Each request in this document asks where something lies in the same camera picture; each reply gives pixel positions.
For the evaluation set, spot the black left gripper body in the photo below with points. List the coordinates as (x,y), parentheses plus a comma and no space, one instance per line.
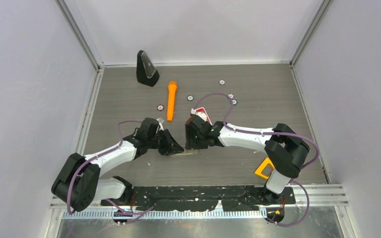
(163,145)

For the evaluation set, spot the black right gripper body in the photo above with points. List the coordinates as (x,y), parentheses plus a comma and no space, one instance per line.
(195,141)

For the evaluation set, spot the red white remote control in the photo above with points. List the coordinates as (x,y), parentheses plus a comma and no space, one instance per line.
(202,112)

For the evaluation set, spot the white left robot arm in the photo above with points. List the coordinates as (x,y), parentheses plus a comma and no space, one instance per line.
(79,182)

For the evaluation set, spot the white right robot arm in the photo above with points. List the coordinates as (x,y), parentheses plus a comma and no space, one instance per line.
(286,150)

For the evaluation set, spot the poker chip far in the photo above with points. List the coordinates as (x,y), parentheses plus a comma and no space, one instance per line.
(222,82)

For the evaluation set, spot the black wedge stand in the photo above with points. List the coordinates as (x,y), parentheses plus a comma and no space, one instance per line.
(146,72)

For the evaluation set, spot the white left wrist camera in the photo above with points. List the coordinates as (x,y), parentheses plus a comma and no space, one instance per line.
(160,124)

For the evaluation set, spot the yellow triangular frame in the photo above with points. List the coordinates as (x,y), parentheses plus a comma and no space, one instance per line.
(265,169)

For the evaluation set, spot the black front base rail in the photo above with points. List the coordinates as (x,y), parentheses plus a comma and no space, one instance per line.
(206,198)

